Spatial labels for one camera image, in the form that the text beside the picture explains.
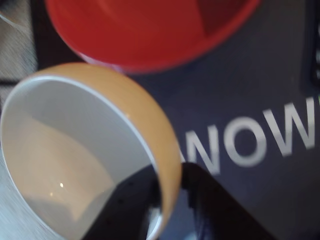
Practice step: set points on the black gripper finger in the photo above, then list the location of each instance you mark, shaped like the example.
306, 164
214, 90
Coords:
215, 215
130, 205

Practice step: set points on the red bowl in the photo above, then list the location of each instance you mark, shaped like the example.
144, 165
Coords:
125, 30

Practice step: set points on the gray printed desk mat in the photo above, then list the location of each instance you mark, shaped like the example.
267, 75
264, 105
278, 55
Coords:
237, 87

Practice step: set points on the orange and white ceramic cup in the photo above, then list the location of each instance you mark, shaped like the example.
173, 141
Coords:
75, 125

